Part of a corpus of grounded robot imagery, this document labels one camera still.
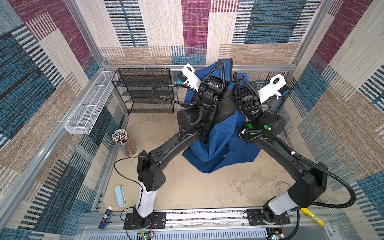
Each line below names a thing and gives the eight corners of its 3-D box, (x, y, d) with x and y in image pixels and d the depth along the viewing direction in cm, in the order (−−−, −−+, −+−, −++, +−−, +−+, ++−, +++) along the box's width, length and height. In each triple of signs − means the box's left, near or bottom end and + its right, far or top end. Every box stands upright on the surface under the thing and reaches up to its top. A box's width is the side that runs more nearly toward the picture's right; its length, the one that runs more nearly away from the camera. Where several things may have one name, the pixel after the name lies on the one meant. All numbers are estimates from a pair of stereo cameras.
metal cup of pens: (122, 156, 98) (109, 140, 83) (126, 146, 103) (114, 129, 88) (134, 156, 98) (123, 140, 83) (137, 146, 103) (127, 129, 88)
